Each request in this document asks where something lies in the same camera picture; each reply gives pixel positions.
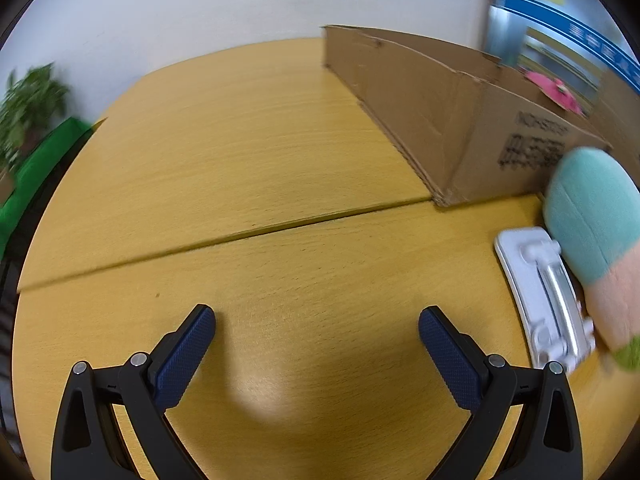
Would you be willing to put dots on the pink bear plush toy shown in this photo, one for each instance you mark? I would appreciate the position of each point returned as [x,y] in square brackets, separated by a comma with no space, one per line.
[555,90]

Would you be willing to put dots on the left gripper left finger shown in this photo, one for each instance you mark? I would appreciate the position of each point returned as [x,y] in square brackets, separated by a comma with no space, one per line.
[88,442]

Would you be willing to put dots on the white folding phone stand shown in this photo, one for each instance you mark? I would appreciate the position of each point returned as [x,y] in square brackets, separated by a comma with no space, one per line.
[555,326]

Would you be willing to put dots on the brown cardboard box tray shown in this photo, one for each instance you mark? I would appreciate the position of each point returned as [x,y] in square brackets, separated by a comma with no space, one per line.
[472,128]

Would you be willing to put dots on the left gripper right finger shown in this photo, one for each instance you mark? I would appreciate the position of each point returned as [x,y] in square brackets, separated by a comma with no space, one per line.
[546,440]

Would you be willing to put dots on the potted green plant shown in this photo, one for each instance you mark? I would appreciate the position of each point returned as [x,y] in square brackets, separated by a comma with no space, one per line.
[29,106]

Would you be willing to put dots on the pig plush toy green hair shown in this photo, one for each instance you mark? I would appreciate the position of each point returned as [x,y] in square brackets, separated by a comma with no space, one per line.
[592,209]

